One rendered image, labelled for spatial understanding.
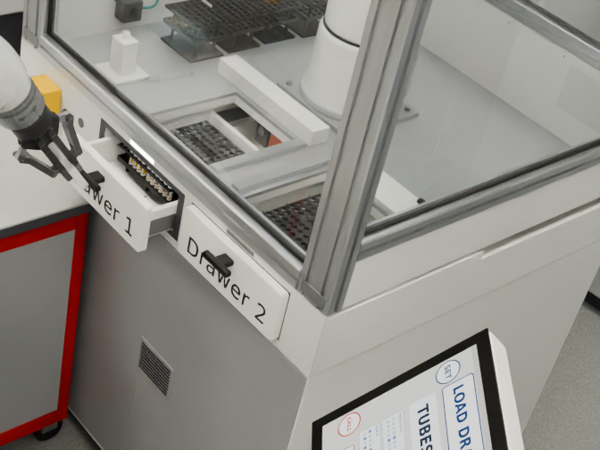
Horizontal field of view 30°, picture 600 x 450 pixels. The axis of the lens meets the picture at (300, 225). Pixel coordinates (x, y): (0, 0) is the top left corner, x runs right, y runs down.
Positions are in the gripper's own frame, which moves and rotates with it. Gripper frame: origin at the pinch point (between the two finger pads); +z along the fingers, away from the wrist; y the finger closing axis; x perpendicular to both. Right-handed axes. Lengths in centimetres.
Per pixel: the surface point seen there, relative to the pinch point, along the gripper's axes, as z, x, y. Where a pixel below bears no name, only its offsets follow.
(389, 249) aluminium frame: 6, -55, 29
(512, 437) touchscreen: -22, -102, 14
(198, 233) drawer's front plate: 10.2, -22.2, 9.1
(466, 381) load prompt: -18, -90, 16
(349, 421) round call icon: -9, -79, 2
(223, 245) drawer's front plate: 8.2, -29.3, 10.5
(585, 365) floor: 169, -42, 80
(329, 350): 17, -55, 11
